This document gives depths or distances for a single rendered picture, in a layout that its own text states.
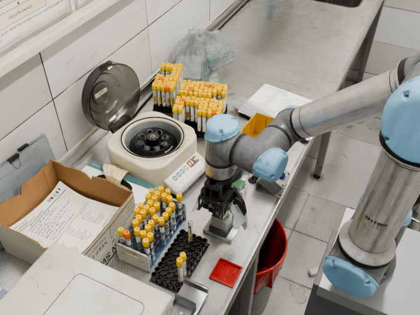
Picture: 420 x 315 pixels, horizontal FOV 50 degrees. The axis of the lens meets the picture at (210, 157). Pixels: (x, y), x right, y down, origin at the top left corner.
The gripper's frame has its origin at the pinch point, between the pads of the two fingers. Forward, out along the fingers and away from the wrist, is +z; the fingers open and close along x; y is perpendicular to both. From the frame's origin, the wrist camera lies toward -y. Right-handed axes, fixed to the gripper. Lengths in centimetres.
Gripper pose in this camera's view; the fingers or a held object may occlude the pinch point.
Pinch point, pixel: (221, 217)
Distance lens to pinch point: 125.0
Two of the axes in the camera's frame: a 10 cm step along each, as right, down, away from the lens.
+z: -0.1, 7.3, 6.8
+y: -4.6, 6.0, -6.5
